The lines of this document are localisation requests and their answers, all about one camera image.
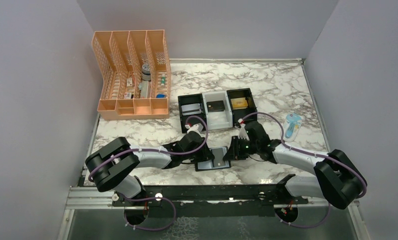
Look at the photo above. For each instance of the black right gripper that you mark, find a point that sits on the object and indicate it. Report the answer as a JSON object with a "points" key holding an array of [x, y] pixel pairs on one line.
{"points": [[234, 152]]}

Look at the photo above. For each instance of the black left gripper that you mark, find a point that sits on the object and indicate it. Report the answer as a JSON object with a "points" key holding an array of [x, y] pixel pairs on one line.
{"points": [[205, 154]]}

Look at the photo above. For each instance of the black credit card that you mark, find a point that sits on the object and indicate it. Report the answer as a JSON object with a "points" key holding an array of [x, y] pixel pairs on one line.
{"points": [[218, 161], [215, 106]]}

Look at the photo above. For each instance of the black leather card holder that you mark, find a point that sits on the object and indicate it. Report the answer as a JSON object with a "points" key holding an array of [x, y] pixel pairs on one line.
{"points": [[207, 165]]}

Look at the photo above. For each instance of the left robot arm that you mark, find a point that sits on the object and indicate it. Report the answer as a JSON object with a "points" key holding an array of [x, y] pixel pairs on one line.
{"points": [[111, 165]]}

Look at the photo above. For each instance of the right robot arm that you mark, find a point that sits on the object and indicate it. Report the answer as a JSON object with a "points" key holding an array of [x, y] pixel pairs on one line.
{"points": [[333, 176]]}

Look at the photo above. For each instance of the silver card in left bin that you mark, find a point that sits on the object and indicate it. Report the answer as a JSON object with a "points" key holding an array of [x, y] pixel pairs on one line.
{"points": [[191, 109]]}

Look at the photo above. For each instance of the white middle card bin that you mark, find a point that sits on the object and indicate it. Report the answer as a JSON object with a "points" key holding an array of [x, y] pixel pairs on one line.
{"points": [[218, 120]]}

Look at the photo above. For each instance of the black left card bin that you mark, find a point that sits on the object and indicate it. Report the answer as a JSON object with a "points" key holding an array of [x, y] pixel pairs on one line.
{"points": [[189, 99]]}

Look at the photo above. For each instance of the gold credit card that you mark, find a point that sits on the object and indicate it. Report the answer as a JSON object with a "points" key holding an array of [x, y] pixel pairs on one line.
{"points": [[239, 103]]}

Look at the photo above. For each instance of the green white small tube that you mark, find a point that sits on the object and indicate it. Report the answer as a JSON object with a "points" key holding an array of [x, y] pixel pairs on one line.
{"points": [[163, 81]]}

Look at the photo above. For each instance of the blue nail clipper package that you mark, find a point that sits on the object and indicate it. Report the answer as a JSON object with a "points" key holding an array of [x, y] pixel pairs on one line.
{"points": [[291, 126]]}

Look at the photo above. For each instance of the grey flat box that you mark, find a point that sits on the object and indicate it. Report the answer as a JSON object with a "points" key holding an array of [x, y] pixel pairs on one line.
{"points": [[144, 88]]}

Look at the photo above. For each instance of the peach plastic file organizer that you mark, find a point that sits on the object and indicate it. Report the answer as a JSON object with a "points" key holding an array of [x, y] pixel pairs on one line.
{"points": [[120, 56]]}

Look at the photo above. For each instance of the black mounting rail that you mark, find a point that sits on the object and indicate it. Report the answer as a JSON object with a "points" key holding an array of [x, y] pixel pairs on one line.
{"points": [[269, 193]]}

